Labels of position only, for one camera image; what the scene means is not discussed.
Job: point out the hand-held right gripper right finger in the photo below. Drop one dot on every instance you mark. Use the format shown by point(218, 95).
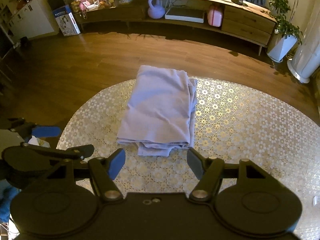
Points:
point(196, 163)

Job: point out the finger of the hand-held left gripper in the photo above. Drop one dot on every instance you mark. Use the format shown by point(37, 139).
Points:
point(46, 132)
point(80, 152)

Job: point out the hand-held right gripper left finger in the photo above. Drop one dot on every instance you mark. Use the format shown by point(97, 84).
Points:
point(117, 162)

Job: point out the lavender shirt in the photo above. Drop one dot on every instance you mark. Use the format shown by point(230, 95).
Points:
point(157, 110)

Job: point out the white bag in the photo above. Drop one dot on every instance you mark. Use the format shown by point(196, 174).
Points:
point(37, 141)

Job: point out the blue denim pants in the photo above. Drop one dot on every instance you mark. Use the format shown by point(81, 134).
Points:
point(7, 197)

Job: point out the floral lace tablecloth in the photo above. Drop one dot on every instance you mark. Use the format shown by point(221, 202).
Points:
point(237, 130)

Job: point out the small black box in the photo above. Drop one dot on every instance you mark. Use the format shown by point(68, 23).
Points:
point(25, 42)

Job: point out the blue and white cardboard box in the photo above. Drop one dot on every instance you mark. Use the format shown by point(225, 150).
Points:
point(66, 22)

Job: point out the white sideboard cabinet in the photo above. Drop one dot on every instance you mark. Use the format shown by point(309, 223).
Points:
point(32, 20)

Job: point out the clear snack jar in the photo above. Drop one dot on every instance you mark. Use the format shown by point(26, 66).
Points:
point(76, 5)

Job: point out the pink toy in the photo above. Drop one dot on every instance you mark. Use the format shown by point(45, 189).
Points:
point(85, 6)

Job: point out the potted plant in white pot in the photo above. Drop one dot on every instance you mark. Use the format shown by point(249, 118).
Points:
point(281, 47)

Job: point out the pink case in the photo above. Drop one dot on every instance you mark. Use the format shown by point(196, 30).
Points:
point(215, 16)

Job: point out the flat white box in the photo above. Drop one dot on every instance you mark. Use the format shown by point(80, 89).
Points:
point(185, 15)

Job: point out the long wooden TV cabinet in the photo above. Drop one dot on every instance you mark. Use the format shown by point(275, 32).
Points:
point(247, 22)

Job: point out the white tower air conditioner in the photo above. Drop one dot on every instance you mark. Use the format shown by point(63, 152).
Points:
point(305, 60)

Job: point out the white power strip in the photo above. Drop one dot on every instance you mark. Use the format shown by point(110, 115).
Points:
point(124, 1)

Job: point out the purple kettlebell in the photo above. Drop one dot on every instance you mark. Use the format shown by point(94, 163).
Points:
point(156, 11)

